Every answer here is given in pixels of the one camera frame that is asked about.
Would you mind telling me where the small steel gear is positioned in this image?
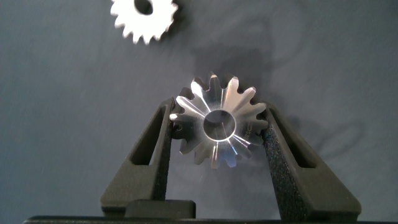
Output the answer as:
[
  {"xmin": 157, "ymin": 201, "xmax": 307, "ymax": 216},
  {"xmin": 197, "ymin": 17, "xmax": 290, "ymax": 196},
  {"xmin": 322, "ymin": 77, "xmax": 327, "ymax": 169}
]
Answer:
[{"xmin": 169, "ymin": 72, "xmax": 269, "ymax": 170}]

